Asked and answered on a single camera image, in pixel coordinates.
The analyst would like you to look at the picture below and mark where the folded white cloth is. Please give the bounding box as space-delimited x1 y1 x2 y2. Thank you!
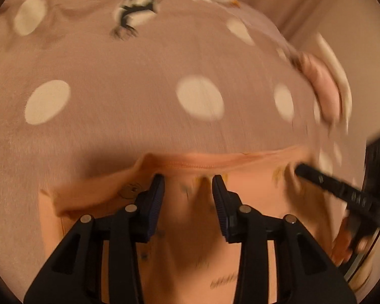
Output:
315 32 354 134

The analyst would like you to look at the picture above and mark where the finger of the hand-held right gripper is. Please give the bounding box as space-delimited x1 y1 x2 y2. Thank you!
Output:
295 163 368 204

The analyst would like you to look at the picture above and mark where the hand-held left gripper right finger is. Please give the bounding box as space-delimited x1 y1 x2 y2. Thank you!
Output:
212 175 358 304

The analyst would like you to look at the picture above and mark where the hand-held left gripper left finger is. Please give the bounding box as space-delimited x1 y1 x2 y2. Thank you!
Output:
23 174 165 304

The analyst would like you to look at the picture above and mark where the pink cartoon print shirt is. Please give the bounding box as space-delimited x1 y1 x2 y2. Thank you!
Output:
40 146 379 304

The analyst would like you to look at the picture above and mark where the folded pink cloth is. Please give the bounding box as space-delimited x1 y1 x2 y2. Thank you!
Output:
299 52 343 123

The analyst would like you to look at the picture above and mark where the mauve polka dot blanket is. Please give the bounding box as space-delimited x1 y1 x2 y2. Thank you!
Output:
0 0 368 292

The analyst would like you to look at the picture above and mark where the pink curtain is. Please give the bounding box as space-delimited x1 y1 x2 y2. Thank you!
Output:
218 0 380 42

